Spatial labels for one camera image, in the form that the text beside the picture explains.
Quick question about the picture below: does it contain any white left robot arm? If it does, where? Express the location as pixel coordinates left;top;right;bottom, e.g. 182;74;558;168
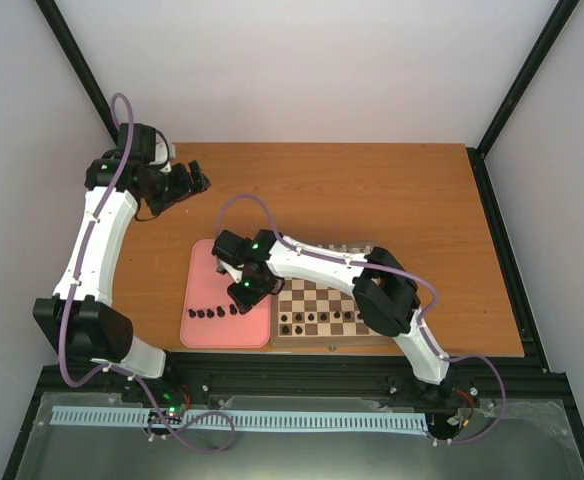
33;159;210;403

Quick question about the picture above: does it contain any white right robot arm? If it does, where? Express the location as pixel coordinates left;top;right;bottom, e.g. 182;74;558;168
211;194;453;398

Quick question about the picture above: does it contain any wooden chess board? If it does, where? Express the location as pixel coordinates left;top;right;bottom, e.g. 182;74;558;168
270;242;395;350

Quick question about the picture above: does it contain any pink plastic tray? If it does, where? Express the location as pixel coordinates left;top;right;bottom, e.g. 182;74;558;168
180;239;271;350

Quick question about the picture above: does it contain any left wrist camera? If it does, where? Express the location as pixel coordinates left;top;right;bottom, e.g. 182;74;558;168
150;130;176;173

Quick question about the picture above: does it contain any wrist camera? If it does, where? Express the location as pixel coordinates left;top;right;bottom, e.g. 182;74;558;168
211;229;251;269
150;130;176;173

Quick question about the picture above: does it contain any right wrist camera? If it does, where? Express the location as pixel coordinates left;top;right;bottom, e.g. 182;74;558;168
211;229;251;269

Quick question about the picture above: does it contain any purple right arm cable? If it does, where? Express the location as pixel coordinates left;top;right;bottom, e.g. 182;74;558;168
216;194;507;446

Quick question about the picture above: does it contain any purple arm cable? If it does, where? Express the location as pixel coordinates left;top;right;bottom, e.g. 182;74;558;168
216;194;507;446
57;92;237;456

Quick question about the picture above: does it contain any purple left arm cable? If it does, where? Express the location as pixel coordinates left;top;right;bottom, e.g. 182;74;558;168
57;92;237;456

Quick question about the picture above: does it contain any light blue cable duct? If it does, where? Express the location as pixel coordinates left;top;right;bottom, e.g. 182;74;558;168
50;406;428;435

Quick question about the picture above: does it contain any black aluminium frame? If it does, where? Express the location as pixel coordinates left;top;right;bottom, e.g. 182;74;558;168
1;0;584;480

